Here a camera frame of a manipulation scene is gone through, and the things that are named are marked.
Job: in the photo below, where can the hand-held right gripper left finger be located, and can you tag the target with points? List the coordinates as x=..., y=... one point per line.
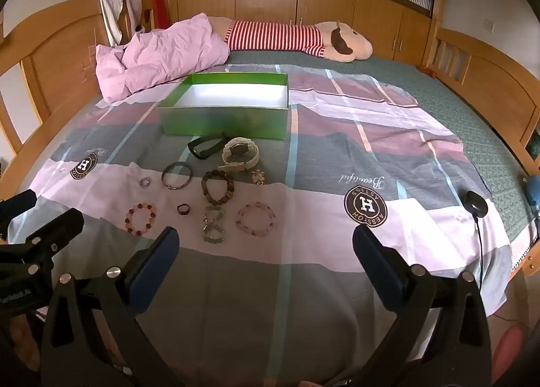
x=156, y=258

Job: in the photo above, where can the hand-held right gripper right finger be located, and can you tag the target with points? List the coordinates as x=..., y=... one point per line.
x=379, y=264

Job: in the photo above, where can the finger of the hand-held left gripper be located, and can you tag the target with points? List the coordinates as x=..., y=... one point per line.
x=19, y=203
x=63, y=231

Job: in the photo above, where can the green cardboard box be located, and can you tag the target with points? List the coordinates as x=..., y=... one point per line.
x=223, y=125

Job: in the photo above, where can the metal bangle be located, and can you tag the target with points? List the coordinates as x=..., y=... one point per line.
x=163, y=177

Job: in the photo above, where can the black wristband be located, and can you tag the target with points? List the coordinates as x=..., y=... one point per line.
x=195, y=152

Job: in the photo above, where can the black round puck device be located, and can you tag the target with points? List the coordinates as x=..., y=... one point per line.
x=474, y=203

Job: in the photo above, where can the flower brooch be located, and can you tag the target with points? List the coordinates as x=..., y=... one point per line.
x=258, y=178

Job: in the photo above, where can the printed plaid bedsheet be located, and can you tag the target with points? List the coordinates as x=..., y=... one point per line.
x=337, y=138

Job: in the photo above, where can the white wristwatch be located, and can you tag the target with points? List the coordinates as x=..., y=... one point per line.
x=249, y=159

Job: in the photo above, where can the pink round object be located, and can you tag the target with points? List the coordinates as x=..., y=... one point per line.
x=508, y=353

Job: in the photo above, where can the green mattress cover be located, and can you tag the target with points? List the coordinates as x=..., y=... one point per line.
x=464, y=108

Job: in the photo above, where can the white grey hanging garment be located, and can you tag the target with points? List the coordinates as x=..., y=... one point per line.
x=110, y=15

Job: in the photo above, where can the pink quilt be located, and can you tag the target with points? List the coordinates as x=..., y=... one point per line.
x=168, y=49

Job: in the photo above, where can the lilac hanging garment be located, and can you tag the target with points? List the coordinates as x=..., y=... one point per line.
x=133, y=7

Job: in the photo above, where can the red cloth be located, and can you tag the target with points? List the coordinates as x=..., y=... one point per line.
x=160, y=11

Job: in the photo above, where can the striped plush doll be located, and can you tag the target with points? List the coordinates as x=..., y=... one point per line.
x=274, y=36

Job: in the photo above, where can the wooden bed frame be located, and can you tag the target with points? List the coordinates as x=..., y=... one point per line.
x=55, y=49

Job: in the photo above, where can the wall switch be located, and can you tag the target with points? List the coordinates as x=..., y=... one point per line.
x=490, y=25

